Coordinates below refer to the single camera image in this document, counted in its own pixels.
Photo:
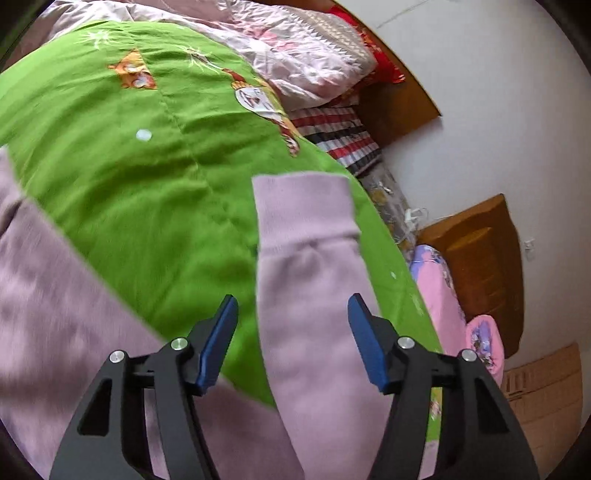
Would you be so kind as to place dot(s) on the red pillow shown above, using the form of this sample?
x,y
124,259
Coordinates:
x,y
383,60

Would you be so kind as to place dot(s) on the white wall socket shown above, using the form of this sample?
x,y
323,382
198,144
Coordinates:
x,y
530,247

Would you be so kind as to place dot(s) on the grey patterned sheet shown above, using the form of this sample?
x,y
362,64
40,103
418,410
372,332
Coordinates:
x,y
385,194

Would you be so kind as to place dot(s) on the wooden nightstand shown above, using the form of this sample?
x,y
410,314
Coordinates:
x,y
485,258

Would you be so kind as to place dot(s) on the lilac pants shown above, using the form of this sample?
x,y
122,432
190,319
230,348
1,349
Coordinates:
x,y
304,258

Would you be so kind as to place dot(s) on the cardboard box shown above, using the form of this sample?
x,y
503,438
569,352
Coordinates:
x,y
540,397

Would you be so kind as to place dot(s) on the green printed blanket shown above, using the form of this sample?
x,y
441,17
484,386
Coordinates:
x,y
138,184

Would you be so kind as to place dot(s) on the pink floral quilt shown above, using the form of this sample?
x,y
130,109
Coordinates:
x,y
295,60

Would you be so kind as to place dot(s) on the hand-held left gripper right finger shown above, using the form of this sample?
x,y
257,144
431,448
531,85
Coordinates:
x,y
367,344

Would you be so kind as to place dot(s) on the pink printed blanket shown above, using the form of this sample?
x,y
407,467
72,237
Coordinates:
x,y
438,295

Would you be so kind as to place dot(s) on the wooden headboard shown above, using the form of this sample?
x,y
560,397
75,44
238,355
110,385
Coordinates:
x,y
392,110

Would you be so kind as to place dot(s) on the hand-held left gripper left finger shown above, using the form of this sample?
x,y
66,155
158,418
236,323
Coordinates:
x,y
217,344

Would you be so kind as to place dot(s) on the pink printed pillow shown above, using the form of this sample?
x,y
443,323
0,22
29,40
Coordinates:
x,y
485,341

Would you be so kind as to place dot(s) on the striped pillow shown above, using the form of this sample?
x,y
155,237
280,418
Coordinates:
x,y
341,134

